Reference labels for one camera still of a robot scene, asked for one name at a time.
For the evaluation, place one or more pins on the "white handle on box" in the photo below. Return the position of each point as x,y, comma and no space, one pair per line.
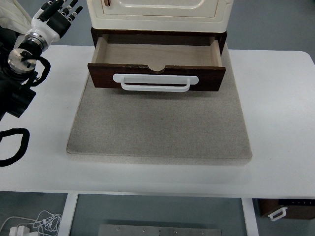
278,214

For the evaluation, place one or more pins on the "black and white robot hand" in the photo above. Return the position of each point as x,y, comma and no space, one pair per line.
51,22

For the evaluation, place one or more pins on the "white table leg right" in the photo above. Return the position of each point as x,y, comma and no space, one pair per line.
249,217

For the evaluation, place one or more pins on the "beige felt mat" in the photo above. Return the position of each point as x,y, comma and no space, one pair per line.
189,128

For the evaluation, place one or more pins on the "white table leg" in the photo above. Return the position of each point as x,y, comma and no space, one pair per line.
68,214
249,217

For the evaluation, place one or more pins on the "dark wooden cabinet base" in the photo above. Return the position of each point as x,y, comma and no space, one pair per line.
220,36

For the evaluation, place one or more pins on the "white power adapter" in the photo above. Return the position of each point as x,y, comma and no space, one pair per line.
19,231

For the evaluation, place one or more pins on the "dark wooden drawer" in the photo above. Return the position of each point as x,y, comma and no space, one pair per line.
157,55

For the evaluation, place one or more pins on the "white drawer handle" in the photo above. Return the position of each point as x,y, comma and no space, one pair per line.
159,83

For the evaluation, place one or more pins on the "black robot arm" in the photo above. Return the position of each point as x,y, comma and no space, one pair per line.
20,70

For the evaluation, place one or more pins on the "white table leg left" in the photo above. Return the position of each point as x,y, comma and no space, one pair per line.
68,214

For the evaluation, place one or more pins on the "cream padded cloth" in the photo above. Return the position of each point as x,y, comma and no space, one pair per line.
14,17

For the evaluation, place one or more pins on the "brown box on floor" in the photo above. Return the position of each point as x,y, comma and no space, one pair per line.
303,209

